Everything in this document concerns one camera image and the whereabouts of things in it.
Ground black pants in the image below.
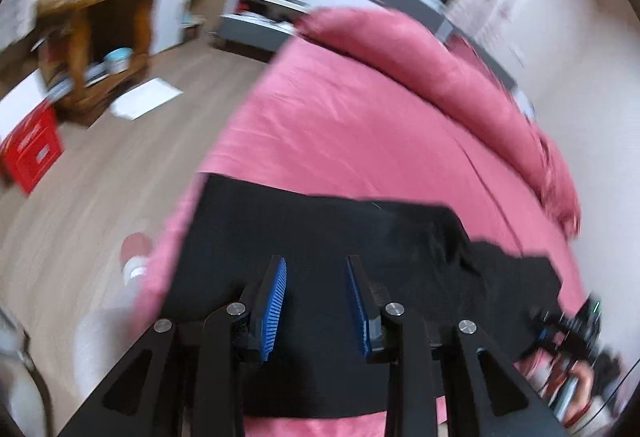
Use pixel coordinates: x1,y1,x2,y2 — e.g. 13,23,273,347
162,175,561,420

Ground pink slipper foot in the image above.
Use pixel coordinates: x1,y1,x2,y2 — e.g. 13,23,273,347
119,232,153,284

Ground light trouser leg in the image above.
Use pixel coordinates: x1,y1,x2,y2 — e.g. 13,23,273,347
73,275,144,400

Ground pink bed sheet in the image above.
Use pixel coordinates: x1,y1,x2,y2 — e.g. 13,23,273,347
130,36,589,437

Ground pink folded duvet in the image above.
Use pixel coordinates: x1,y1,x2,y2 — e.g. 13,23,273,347
296,8,582,239

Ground white paper sheet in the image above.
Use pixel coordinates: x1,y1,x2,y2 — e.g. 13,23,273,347
110,78,182,120

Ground red cardboard box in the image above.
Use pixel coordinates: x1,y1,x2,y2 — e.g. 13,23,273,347
0,70,63,195

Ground round blue tin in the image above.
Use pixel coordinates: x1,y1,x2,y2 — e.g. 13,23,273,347
104,47,134,75

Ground wooden table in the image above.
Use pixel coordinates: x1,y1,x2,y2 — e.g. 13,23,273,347
36,0,154,126

